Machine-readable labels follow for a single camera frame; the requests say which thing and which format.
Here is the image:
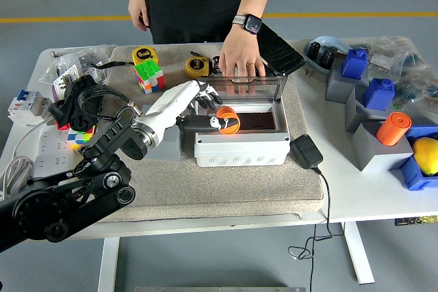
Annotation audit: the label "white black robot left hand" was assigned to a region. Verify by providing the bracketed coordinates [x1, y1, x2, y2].
[142, 79, 242, 139]

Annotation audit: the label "person's left hand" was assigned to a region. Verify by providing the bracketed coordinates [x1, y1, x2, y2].
[218, 25, 267, 97]

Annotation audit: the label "person's right hand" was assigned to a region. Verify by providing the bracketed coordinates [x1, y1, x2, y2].
[127, 0, 151, 32]

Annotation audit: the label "dark transparent box lid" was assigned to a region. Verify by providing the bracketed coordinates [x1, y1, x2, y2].
[197, 73, 288, 105]

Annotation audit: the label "orange cylinder battery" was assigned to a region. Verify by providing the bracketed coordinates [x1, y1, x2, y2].
[215, 106, 242, 135]
[376, 111, 412, 147]

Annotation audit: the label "white electrical junction box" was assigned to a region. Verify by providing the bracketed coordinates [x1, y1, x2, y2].
[194, 100, 292, 168]

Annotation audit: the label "black smartwatch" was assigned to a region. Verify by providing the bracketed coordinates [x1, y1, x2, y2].
[232, 13, 263, 36]

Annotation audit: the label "colourful puzzle cube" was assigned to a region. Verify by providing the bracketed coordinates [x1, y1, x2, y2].
[132, 59, 166, 95]
[66, 124, 96, 151]

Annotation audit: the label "black plastic tray stack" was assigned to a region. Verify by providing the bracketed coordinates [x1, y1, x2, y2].
[255, 22, 307, 77]

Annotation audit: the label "grey block holder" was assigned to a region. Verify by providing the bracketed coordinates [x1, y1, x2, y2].
[344, 83, 398, 133]
[350, 119, 414, 172]
[324, 57, 370, 104]
[140, 104, 183, 162]

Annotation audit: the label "yellow tape measure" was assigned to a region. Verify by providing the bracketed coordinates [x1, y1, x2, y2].
[132, 47, 159, 67]
[185, 56, 214, 79]

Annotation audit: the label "clear plastic bags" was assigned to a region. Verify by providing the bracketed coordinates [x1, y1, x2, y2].
[37, 44, 117, 84]

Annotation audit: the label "grey-brown mat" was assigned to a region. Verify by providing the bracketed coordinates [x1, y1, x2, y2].
[97, 42, 325, 223]

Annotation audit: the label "light blue bowl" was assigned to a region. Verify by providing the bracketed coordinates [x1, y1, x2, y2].
[303, 35, 353, 75]

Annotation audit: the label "black cloth bundle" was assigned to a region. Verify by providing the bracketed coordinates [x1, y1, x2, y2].
[49, 75, 107, 133]

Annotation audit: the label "purple white parts card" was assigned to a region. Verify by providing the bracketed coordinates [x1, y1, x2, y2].
[51, 65, 83, 101]

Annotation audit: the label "blue plastic block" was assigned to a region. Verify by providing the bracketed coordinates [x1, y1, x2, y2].
[341, 48, 370, 79]
[363, 77, 396, 109]

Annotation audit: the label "black power adapter plug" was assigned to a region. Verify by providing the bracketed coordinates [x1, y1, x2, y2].
[289, 133, 324, 170]

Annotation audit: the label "white power strip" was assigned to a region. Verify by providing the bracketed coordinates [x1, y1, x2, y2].
[34, 124, 86, 178]

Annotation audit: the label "white blue circuit breaker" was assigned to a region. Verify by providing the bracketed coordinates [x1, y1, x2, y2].
[7, 89, 52, 125]

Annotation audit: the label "clear bags of components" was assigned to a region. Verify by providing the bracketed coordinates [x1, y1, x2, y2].
[348, 34, 438, 125]

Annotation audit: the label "white table leg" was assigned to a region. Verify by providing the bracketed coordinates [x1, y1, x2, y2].
[98, 237, 120, 292]
[343, 222, 375, 285]

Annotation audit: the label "blue plastic bin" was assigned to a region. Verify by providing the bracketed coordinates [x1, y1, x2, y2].
[398, 124, 438, 191]

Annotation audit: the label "yellow lemon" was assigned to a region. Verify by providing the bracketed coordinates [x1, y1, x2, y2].
[411, 137, 438, 176]

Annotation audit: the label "yellow black table label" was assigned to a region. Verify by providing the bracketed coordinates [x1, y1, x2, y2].
[394, 215, 438, 227]

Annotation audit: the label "black tape measure strap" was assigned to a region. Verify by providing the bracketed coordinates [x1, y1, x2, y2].
[89, 61, 135, 69]

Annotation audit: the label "black adapter cord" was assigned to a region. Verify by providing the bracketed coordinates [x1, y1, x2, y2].
[287, 167, 335, 292]

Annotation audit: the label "white cable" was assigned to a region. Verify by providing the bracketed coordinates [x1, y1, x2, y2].
[0, 116, 57, 200]

